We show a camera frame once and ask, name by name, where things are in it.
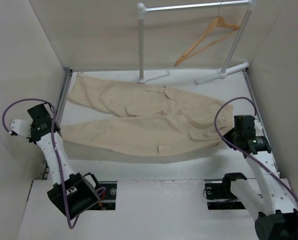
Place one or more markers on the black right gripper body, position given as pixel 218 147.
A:
pixel 232 135

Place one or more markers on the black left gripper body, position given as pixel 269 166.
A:
pixel 33 125

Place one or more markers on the beige trousers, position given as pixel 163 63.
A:
pixel 146 120

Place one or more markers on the wooden clothes hanger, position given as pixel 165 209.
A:
pixel 206 40

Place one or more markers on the white clothes rack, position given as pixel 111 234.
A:
pixel 223 72

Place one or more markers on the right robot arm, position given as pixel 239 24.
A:
pixel 274 213

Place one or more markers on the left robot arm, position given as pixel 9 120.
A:
pixel 72 193

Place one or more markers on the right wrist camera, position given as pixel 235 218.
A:
pixel 258 126

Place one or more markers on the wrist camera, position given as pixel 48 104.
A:
pixel 20 127
pixel 258 126

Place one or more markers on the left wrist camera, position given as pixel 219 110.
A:
pixel 20 127

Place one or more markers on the left aluminium frame rail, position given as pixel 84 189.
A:
pixel 56 120

